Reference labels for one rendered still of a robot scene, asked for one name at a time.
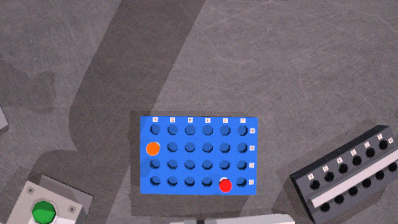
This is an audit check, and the orange-capped tube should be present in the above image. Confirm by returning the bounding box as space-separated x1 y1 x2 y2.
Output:
146 142 160 155

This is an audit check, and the dark grey block with rows of round holes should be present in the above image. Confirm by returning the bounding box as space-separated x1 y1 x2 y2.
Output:
289 125 398 224

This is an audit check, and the blue tube rack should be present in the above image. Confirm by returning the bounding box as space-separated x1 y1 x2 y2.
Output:
140 116 258 195

